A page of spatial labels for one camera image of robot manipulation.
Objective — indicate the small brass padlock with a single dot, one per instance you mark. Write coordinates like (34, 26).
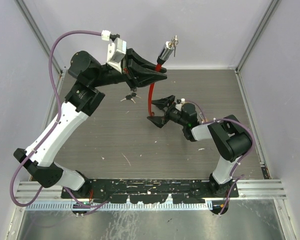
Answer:
(202, 117)

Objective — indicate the blue slotted cable duct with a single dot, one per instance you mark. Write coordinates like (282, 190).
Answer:
(166, 206)

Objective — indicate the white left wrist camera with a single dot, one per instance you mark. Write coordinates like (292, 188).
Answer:
(116, 52)

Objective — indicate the black-headed key bunch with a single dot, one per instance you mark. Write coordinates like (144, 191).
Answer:
(130, 97)

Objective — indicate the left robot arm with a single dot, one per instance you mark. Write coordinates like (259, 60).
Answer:
(80, 103)

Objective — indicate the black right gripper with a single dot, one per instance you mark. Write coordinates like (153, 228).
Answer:
(160, 121)

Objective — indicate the cable lock keys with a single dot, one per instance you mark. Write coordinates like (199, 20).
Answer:
(173, 44)

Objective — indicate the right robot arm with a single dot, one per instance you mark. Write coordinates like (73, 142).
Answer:
(232, 139)

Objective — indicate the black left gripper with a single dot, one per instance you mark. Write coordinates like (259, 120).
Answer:
(140, 77)

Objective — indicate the aluminium frame rail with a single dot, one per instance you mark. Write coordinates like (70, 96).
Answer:
(27, 190)

